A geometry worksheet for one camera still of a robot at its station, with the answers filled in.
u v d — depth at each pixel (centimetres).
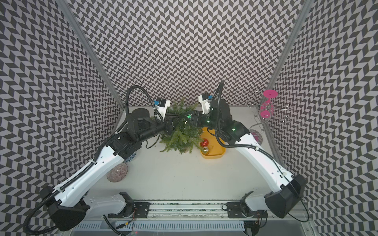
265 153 44
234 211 73
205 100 59
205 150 91
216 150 92
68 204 38
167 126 56
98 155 43
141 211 73
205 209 74
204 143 92
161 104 53
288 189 38
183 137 69
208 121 57
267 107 75
